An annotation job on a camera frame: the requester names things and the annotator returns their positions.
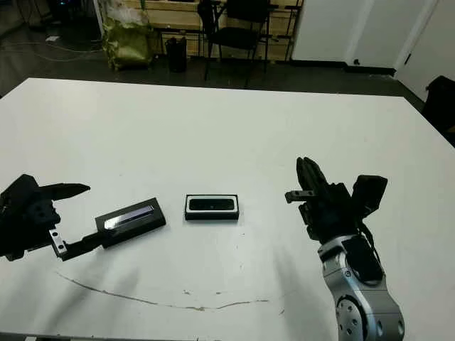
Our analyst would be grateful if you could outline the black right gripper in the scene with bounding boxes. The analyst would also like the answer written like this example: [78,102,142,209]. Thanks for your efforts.
[284,156,360,245]

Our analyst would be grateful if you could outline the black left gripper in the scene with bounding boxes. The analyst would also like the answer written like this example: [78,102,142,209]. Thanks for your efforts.
[0,183,124,264]

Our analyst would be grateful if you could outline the black box lid blue print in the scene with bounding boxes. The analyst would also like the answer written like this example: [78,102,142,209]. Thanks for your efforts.
[95,197,167,250]

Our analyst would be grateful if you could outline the black bar-shaped camera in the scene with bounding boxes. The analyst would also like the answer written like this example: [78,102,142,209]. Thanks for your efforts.
[188,198,235,212]

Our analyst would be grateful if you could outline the black box base white insert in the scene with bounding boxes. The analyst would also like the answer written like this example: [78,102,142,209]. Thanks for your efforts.
[183,193,240,222]

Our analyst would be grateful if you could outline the black baseboard strip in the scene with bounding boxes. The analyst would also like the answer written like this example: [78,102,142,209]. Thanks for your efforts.
[290,58,397,75]

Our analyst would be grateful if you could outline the black chair backrest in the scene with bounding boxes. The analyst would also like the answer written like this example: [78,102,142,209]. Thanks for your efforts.
[422,75,455,145]

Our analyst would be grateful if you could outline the black mesh chair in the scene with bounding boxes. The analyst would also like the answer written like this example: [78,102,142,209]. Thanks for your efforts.
[197,0,274,89]

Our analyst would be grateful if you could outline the yellow-green sack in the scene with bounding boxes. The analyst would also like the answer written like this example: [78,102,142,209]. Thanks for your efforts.
[102,9,154,71]

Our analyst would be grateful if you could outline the black waste bin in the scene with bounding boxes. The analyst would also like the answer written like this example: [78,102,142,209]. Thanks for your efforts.
[165,36,188,73]

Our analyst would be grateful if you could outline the black computer tower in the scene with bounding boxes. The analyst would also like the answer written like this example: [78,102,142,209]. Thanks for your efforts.
[48,0,96,23]

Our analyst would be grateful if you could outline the stacked wooden crates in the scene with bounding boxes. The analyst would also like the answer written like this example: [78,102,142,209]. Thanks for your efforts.
[141,0,305,62]

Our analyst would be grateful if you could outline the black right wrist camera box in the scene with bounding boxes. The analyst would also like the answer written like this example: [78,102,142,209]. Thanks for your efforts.
[350,175,389,218]

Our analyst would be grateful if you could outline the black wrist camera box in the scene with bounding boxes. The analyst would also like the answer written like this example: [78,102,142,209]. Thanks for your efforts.
[0,173,42,200]
[350,175,389,218]

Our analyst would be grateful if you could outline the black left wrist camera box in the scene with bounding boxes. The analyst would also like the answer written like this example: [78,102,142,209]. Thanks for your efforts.
[0,173,42,200]

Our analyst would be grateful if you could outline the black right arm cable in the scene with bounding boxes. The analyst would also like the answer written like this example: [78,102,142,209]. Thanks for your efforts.
[357,218,384,269]

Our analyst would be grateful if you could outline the white floor cable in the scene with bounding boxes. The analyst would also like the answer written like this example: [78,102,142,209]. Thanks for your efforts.
[0,39,105,62]

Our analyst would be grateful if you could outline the white partition post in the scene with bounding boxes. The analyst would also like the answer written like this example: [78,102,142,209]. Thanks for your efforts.
[93,0,106,38]

